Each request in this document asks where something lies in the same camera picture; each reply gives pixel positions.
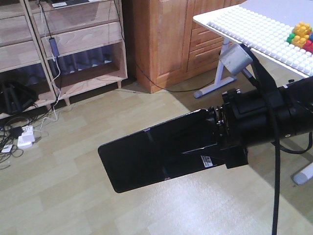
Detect white desk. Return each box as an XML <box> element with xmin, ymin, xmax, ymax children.
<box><xmin>192</xmin><ymin>0</ymin><xmax>313</xmax><ymax>186</ymax></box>

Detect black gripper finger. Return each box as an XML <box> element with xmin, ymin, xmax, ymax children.
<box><xmin>145</xmin><ymin>109</ymin><xmax>218</xmax><ymax>157</ymax></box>

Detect silver laptop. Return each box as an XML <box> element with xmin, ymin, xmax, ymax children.
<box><xmin>48</xmin><ymin>0</ymin><xmax>101</xmax><ymax>8</ymax></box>

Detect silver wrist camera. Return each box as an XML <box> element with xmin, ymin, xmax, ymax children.
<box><xmin>220</xmin><ymin>44</ymin><xmax>253</xmax><ymax>75</ymax></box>

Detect wooden wardrobe cabinet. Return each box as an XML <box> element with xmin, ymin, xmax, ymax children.
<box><xmin>122</xmin><ymin>0</ymin><xmax>241</xmax><ymax>93</ymax></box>

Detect black smartphone purple case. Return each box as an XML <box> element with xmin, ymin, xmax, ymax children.
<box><xmin>98</xmin><ymin>127</ymin><xmax>218</xmax><ymax>193</ymax></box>

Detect grey usb hub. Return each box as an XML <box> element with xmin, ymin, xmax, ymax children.
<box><xmin>49</xmin><ymin>38</ymin><xmax>59</xmax><ymax>57</ymax></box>

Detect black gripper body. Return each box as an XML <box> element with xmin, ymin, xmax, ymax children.
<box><xmin>207</xmin><ymin>89</ymin><xmax>276</xmax><ymax>168</ymax></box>

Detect black camera cable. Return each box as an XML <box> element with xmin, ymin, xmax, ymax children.
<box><xmin>241</xmin><ymin>43</ymin><xmax>313</xmax><ymax>235</ymax></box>

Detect colourful toy bricks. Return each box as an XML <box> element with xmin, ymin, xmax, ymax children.
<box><xmin>286</xmin><ymin>22</ymin><xmax>313</xmax><ymax>53</ymax></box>

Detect white power strip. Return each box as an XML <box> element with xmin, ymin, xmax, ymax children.
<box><xmin>17</xmin><ymin>125</ymin><xmax>35</xmax><ymax>149</ymax></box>

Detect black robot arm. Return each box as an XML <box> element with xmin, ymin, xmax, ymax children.
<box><xmin>145</xmin><ymin>78</ymin><xmax>313</xmax><ymax>171</ymax></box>

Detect wooden bookshelf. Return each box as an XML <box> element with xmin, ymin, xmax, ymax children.
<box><xmin>0</xmin><ymin>0</ymin><xmax>128</xmax><ymax>118</ymax></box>

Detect white studded building baseplate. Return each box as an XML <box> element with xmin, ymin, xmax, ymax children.
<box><xmin>207</xmin><ymin>6</ymin><xmax>313</xmax><ymax>76</ymax></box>

